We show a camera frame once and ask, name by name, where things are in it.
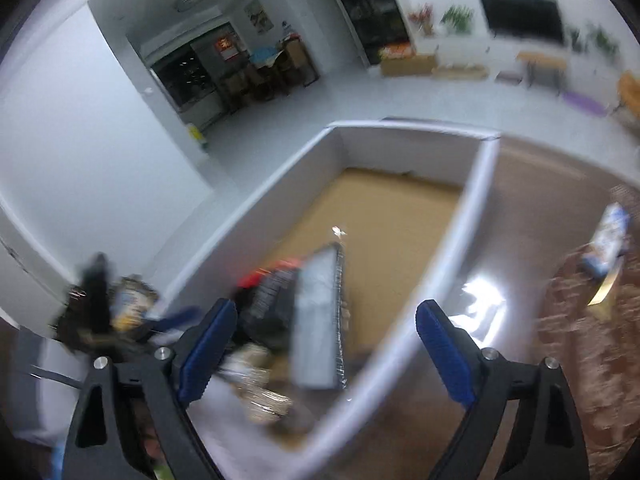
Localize wooden bench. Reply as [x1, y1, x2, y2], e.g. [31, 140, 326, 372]
[516, 51, 568, 92]

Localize spotted brown snack packet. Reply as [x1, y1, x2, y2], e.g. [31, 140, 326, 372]
[220, 345, 293, 426]

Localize red flowers in vase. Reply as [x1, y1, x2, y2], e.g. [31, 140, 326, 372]
[409, 4, 435, 36]

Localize brown cardboard box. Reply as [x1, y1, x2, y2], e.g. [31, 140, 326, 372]
[380, 52, 437, 77]

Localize black television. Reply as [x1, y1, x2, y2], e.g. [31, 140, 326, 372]
[478, 0, 565, 45]

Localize dining table with chairs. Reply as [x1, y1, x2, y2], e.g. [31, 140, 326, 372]
[215, 35, 321, 111]

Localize orange lounge chair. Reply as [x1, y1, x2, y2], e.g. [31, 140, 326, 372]
[617, 71, 640, 121]

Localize yellow blue snack packet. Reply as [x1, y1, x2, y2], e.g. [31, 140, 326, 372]
[110, 275, 161, 332]

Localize bushy potted plant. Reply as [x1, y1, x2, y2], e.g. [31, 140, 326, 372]
[440, 5, 475, 35]

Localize wall picture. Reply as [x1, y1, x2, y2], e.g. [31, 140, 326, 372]
[243, 0, 273, 35]

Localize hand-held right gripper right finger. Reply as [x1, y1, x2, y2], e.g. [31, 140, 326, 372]
[416, 300, 591, 480]

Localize silver snack packet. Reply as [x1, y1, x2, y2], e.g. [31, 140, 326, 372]
[290, 242, 348, 391]

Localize blue white snack packet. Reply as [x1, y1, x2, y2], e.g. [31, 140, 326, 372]
[580, 202, 632, 278]

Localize purple mat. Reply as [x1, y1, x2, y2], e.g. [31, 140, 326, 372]
[562, 90, 608, 116]

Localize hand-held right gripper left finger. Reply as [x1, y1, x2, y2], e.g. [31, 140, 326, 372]
[62, 299, 238, 480]

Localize black snack packet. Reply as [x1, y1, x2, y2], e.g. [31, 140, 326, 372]
[235, 267, 303, 351]

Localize dark display cabinet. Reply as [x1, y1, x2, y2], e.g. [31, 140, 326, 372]
[317, 0, 413, 66]

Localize red snack packet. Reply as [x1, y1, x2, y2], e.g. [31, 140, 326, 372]
[237, 258, 303, 288]

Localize large potted plant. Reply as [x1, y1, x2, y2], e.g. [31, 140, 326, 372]
[585, 22, 621, 58]

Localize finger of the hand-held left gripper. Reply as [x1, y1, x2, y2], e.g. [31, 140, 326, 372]
[142, 306, 202, 341]

